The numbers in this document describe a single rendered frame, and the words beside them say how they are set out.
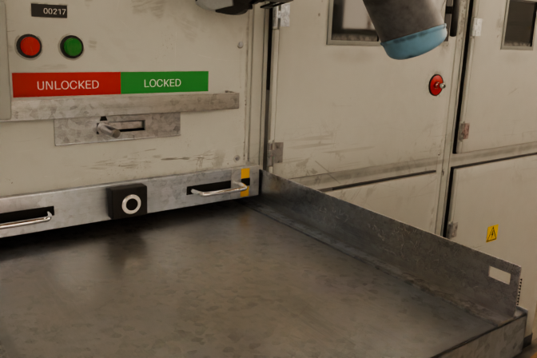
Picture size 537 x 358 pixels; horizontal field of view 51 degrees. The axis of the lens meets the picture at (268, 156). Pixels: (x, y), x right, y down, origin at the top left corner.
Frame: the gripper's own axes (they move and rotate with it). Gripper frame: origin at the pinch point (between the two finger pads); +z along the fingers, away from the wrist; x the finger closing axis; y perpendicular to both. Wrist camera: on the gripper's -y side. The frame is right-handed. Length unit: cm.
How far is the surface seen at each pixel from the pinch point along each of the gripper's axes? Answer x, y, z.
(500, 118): -32, 115, -10
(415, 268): -46, 4, -29
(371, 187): -43, 61, 9
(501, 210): -63, 123, -3
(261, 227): -39.5, 4.0, -1.9
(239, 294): -43.1, -17.5, -15.4
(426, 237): -41, 4, -32
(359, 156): -34, 56, 8
